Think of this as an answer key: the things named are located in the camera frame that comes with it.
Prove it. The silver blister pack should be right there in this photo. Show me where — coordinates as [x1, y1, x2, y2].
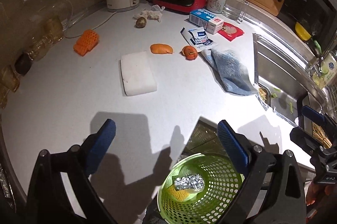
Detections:
[173, 174, 205, 192]

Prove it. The yellow foam fruit net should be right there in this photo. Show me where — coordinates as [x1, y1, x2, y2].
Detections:
[167, 185, 190, 202]

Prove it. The green perforated trash basket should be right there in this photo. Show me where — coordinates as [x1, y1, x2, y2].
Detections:
[156, 153, 245, 223]

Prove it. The right hand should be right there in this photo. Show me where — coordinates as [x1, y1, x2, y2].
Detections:
[306, 181, 334, 215]

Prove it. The stainless steel sink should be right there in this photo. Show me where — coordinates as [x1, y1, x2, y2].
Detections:
[253, 26, 336, 133]

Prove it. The chrome faucet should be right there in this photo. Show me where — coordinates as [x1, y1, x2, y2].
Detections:
[305, 39, 337, 74]

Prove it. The metal tray with food scraps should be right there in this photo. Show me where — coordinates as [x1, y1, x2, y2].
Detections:
[258, 86, 271, 106]

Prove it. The dish soap bottle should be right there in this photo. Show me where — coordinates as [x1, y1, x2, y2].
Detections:
[312, 51, 336, 89]

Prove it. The yellow bowl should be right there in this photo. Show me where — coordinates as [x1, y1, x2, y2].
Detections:
[295, 22, 311, 42]

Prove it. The blue dish cloth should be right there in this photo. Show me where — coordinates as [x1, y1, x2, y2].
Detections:
[201, 48, 258, 96]

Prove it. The red snack packet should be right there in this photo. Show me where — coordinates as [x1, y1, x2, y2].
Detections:
[218, 22, 245, 42]

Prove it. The clear glass mug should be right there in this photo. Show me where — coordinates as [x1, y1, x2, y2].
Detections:
[222, 0, 249, 23]

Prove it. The blue white carton box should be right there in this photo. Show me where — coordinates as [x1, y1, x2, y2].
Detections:
[189, 9, 224, 34]

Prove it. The round orange peel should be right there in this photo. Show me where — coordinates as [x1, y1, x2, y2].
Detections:
[181, 46, 198, 61]

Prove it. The blue white torn wrapper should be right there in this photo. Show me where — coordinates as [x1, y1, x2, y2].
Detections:
[181, 27, 215, 52]

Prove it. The white sponge block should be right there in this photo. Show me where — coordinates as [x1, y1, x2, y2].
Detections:
[120, 51, 158, 96]

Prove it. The orange foam fruit net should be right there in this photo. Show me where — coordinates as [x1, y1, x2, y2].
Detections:
[73, 30, 99, 57]

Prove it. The amber glass jar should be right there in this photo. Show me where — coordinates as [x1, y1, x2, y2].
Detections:
[26, 15, 63, 61]

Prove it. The orange peel piece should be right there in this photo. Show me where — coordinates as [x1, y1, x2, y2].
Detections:
[150, 43, 174, 54]

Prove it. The crumpled white tissue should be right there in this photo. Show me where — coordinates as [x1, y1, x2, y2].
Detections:
[133, 5, 165, 22]

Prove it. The white power cable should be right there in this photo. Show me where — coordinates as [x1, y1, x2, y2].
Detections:
[36, 0, 119, 40]

